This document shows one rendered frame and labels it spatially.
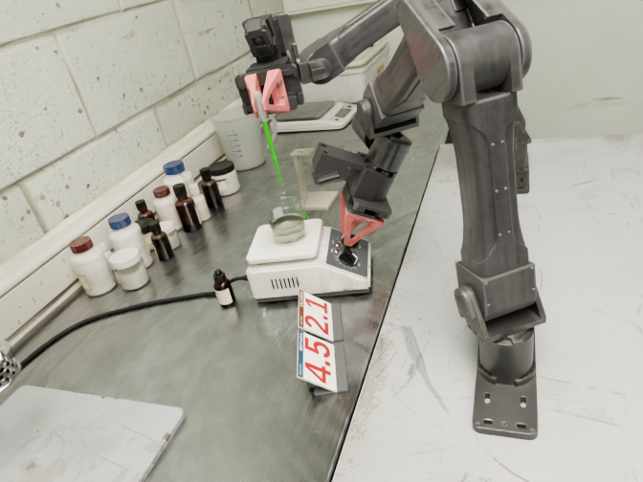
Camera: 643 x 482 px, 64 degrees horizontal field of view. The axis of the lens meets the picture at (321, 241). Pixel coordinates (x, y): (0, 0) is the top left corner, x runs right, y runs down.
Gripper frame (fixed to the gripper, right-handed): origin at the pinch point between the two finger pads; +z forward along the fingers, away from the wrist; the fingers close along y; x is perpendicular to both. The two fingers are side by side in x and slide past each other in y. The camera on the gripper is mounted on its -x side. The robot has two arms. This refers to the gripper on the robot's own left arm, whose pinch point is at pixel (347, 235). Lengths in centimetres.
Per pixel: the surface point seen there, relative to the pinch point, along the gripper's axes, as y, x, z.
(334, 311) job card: 13.0, -1.8, 6.4
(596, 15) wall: -105, 91, -48
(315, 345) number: 22.3, -6.4, 5.6
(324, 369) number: 26.5, -5.4, 5.6
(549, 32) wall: -111, 82, -37
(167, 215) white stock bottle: -28.5, -29.9, 23.5
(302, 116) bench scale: -84, 3, 11
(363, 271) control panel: 7.6, 2.1, 1.3
